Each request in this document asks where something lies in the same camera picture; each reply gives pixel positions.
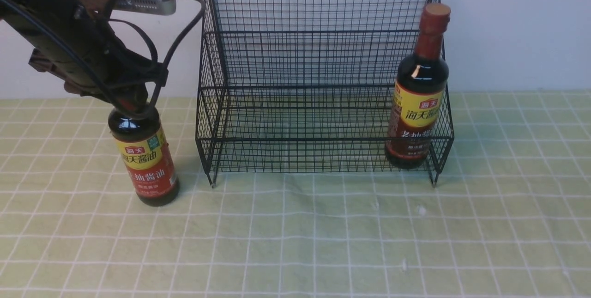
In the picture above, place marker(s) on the light soy sauce bottle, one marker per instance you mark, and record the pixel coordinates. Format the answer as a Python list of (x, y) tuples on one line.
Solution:
[(145, 152)]

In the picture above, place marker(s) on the dark soy sauce bottle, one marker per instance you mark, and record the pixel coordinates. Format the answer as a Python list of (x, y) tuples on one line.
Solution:
[(418, 93)]

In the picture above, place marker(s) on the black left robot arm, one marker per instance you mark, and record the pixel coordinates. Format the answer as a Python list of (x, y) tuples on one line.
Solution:
[(74, 41)]

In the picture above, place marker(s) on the green checkered tablecloth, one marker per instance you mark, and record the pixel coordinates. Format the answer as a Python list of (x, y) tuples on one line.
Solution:
[(510, 217)]

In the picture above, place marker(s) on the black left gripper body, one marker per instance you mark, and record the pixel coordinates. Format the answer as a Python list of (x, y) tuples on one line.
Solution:
[(129, 82)]

